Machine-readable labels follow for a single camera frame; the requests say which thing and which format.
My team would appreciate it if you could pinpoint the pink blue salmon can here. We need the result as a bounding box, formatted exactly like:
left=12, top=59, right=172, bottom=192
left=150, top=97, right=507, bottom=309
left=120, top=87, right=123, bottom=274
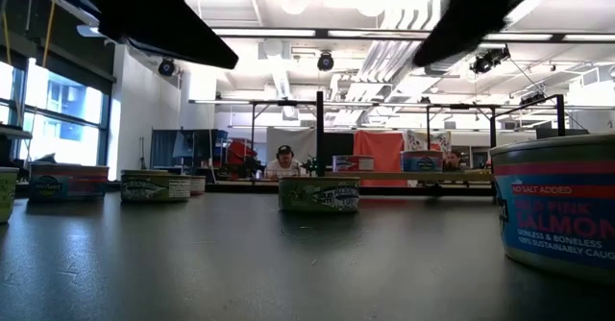
left=401, top=150, right=445, bottom=173
left=27, top=163, right=111, bottom=203
left=489, top=134, right=615, bottom=284

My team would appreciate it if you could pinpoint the white green label tuna can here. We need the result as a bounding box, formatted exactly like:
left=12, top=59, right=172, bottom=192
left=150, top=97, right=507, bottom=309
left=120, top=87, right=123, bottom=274
left=119, top=169, right=192, bottom=204

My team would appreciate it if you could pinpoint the red albacore tuna can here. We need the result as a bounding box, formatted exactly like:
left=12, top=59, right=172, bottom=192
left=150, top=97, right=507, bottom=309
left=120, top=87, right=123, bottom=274
left=189, top=175, right=208, bottom=197
left=332, top=155, right=376, bottom=173

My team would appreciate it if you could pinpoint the green tuna can silver lid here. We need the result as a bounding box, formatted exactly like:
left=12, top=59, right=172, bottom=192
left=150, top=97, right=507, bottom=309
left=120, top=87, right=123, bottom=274
left=0, top=166, right=20, bottom=225

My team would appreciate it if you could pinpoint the green tuna can gold lid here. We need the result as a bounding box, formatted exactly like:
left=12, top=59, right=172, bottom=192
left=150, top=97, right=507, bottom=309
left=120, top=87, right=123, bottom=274
left=278, top=176, right=361, bottom=213

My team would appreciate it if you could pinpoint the wooden shelf board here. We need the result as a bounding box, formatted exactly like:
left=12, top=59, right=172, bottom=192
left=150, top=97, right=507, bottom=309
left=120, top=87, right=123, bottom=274
left=326, top=169, right=494, bottom=184

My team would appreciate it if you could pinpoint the round white ceiling lamp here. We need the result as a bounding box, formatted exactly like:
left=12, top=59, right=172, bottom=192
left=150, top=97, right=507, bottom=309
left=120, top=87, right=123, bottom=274
left=280, top=0, right=308, bottom=16

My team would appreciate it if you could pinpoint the person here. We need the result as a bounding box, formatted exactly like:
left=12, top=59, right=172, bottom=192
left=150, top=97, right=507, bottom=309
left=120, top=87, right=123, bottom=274
left=443, top=149, right=465, bottom=173
left=263, top=144, right=305, bottom=180

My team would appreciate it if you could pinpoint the orange cloth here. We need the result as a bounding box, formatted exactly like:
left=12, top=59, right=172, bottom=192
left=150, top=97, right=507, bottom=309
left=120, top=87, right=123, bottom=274
left=354, top=131, right=406, bottom=188

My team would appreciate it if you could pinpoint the black ceiling camera rig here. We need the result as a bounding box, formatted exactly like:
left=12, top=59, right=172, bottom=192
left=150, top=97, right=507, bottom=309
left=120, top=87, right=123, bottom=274
left=469, top=45, right=511, bottom=76

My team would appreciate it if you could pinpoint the black metal shelf frame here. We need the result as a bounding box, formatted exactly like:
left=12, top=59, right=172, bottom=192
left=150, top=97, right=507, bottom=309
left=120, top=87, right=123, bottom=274
left=249, top=90, right=566, bottom=197

